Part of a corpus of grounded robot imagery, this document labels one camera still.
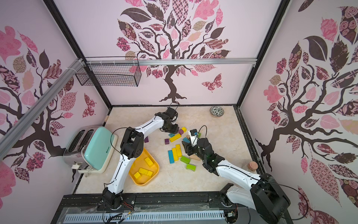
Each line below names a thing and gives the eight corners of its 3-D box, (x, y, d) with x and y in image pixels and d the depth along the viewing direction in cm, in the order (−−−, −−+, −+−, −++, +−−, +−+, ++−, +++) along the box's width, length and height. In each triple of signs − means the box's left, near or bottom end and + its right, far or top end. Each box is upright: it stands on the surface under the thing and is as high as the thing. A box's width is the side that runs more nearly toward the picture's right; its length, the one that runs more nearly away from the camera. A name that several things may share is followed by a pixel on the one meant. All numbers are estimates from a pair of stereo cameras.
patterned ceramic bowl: (210, 118, 114) (211, 114, 110) (209, 110, 121) (210, 106, 117) (223, 118, 114) (224, 114, 110) (221, 110, 121) (222, 106, 117)
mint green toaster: (74, 174, 85) (53, 162, 71) (92, 139, 101) (77, 124, 87) (108, 174, 85) (93, 162, 71) (119, 139, 101) (109, 124, 87)
